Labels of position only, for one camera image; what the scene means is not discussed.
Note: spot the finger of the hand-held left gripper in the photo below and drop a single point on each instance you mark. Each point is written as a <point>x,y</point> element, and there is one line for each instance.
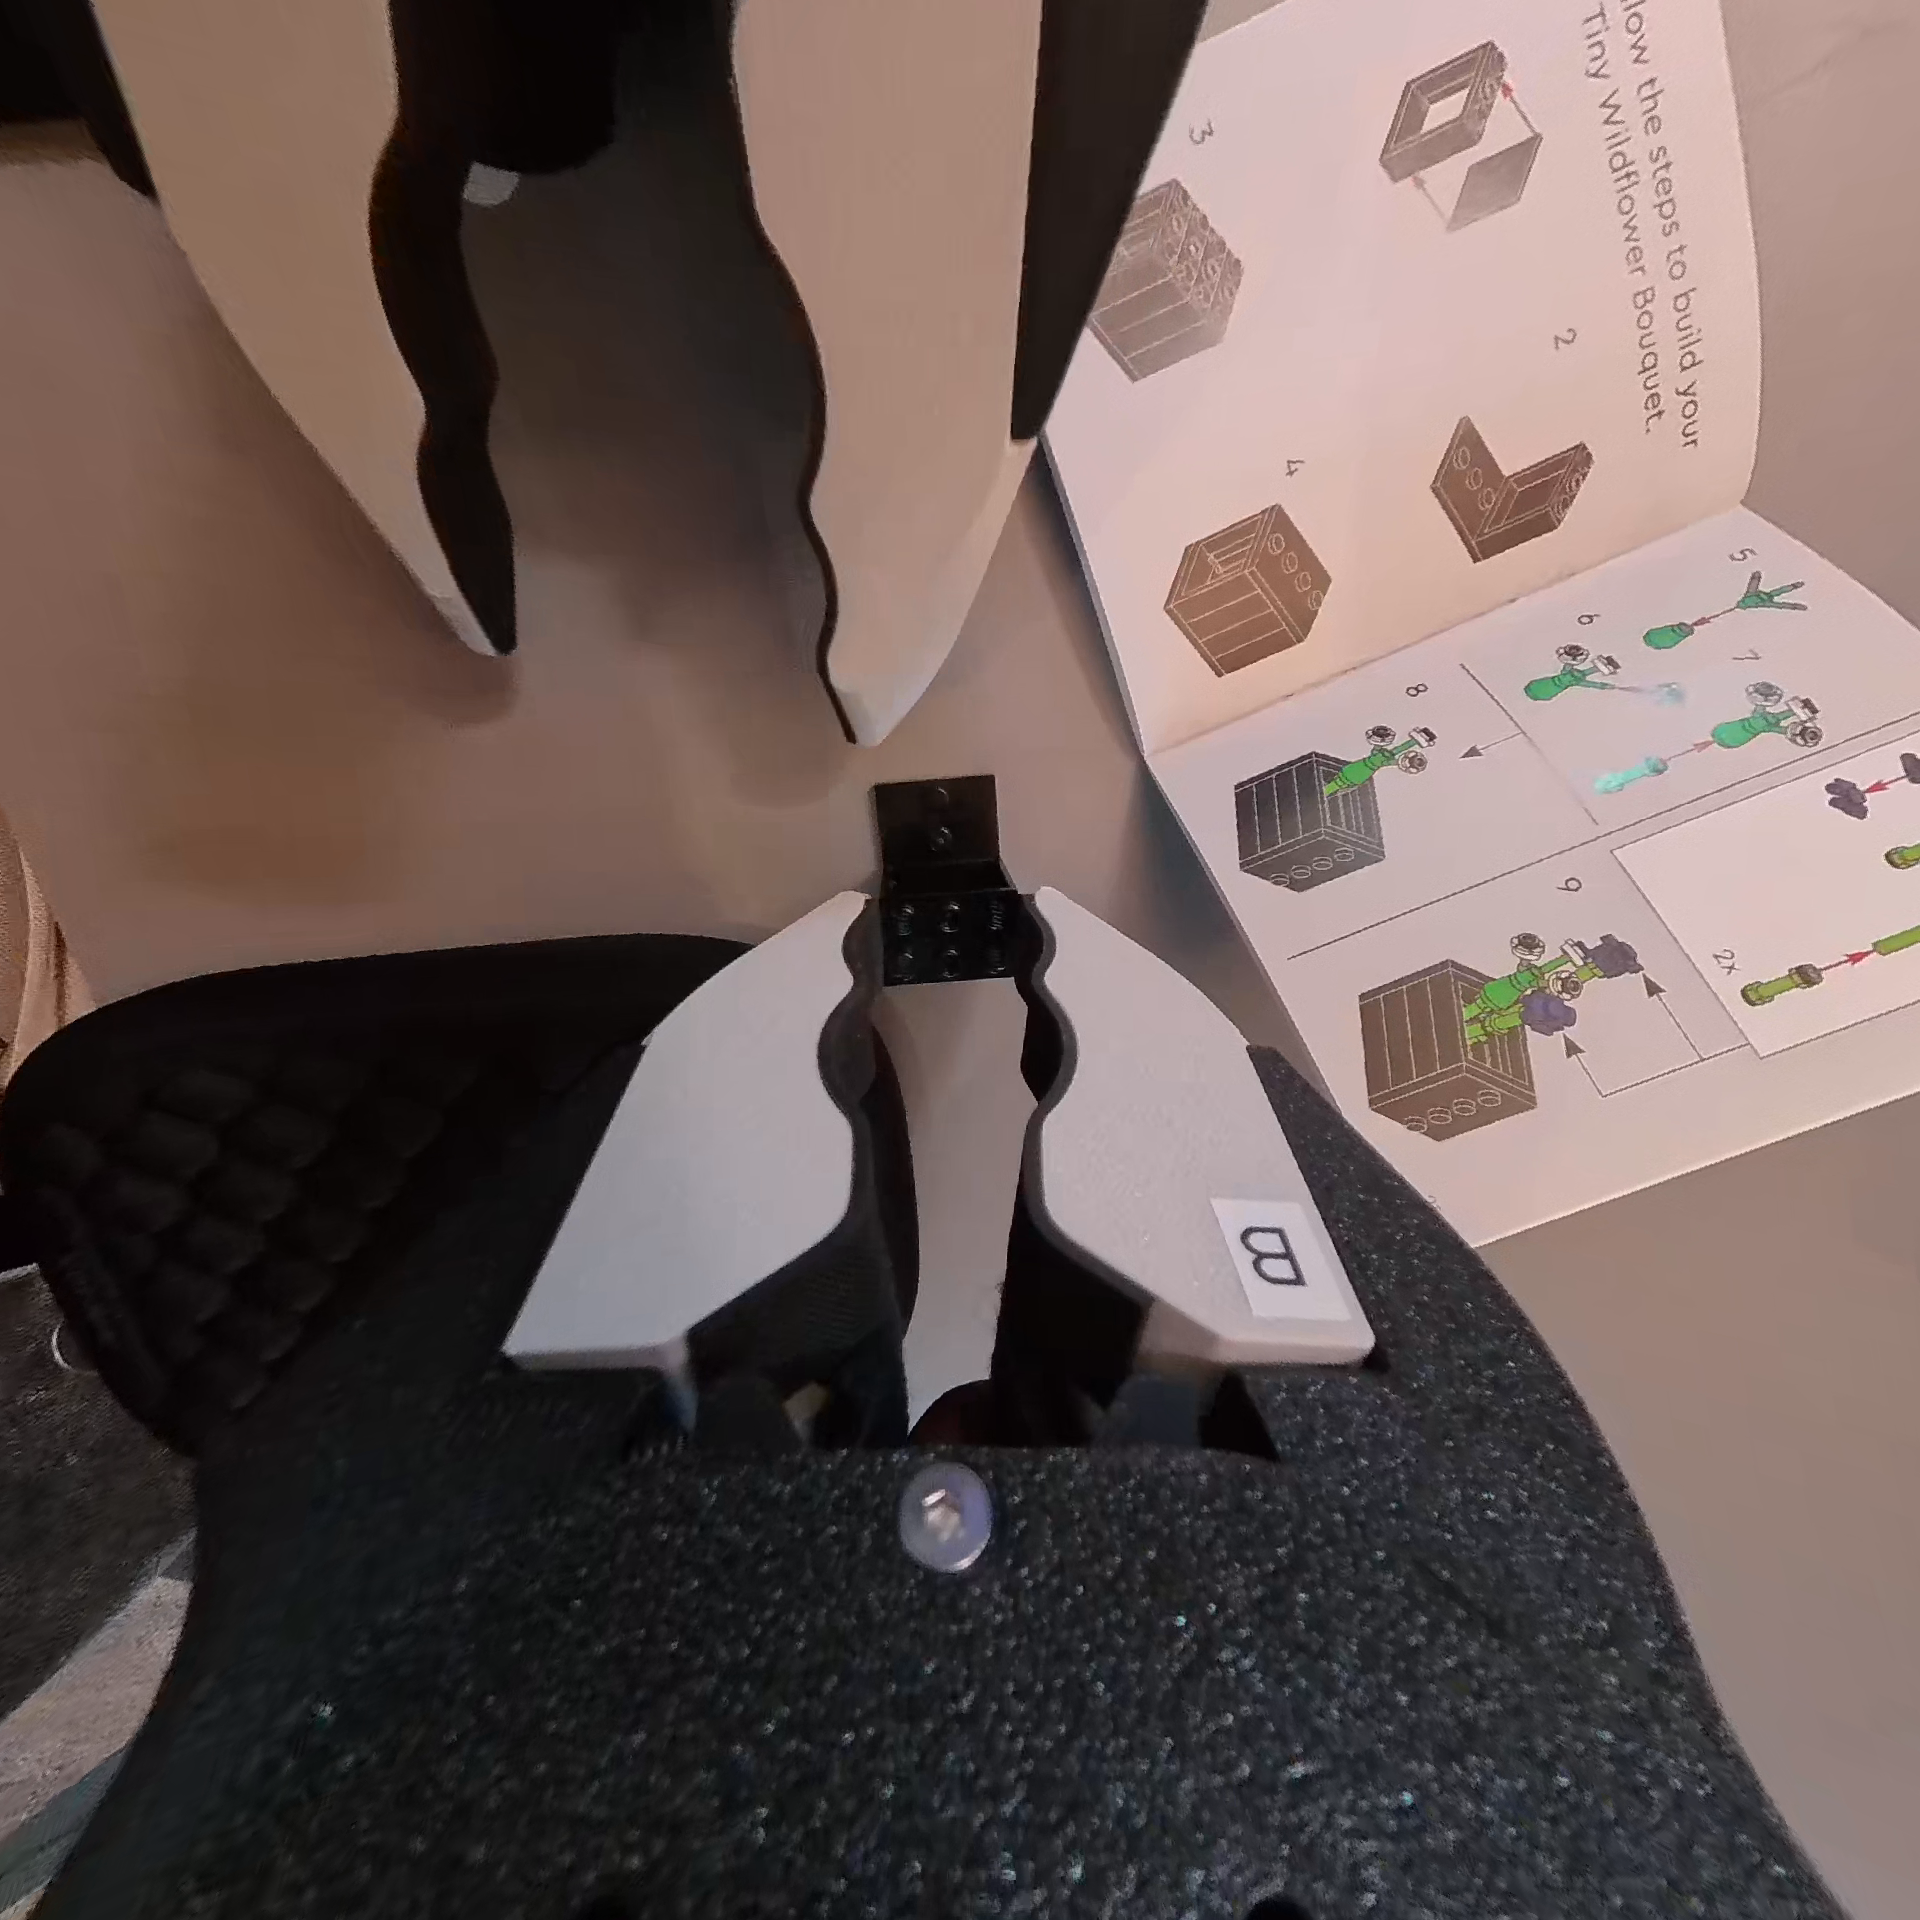
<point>917,302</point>
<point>257,227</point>

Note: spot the lego instruction booklet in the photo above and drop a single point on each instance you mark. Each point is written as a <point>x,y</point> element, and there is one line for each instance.
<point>1351,375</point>

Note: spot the person's floral beige garment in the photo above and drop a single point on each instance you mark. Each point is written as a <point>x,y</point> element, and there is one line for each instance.
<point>31,930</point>

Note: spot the black L-shaped lego assembly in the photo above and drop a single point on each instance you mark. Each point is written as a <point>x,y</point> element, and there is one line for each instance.
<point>953,936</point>

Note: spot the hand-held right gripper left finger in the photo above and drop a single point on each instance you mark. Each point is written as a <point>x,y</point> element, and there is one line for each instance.
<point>720,1185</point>

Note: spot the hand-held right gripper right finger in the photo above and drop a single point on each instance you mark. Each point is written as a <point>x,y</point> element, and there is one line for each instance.
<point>1170,1156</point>

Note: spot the black cushioned wrist rest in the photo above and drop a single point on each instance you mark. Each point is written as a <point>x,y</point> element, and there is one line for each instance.
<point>227,1142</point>

